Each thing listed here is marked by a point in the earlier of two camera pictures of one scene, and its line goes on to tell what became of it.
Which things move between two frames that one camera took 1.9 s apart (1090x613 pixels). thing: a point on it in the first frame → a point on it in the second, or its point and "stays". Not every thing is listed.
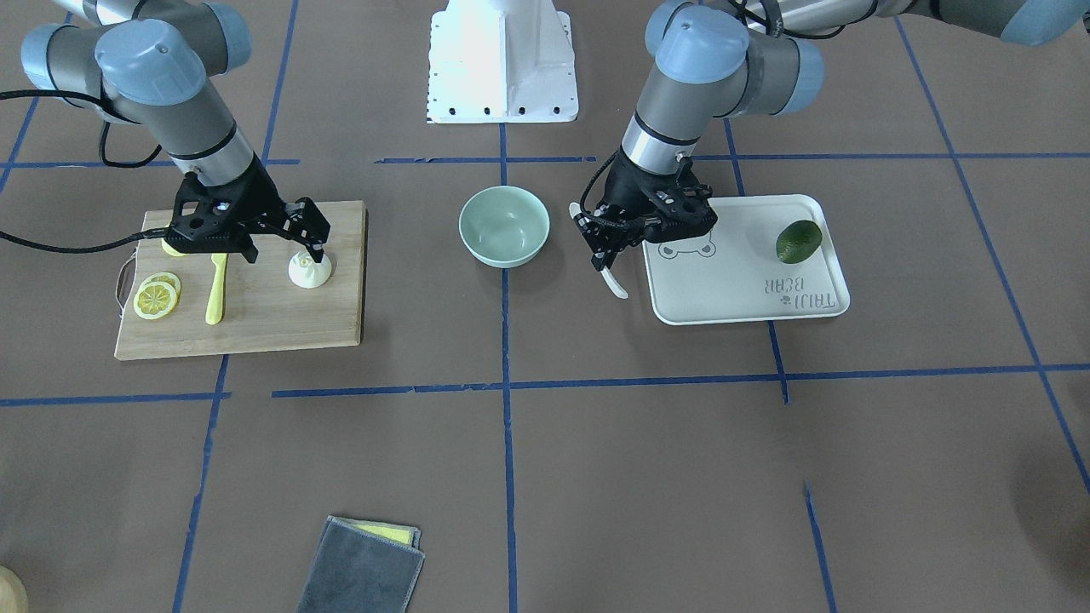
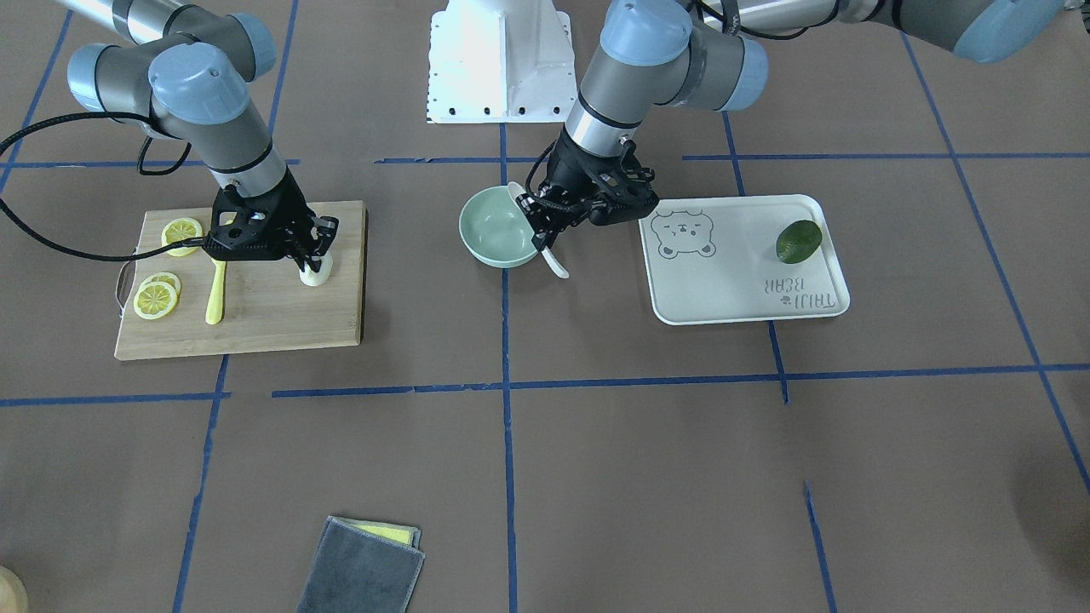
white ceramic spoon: x=610 y=282 → x=519 y=190
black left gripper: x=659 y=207 → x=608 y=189
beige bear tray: x=731 y=272 stays
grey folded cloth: x=364 y=567 stays
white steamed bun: x=306 y=272 stays
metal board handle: x=125 y=281 stays
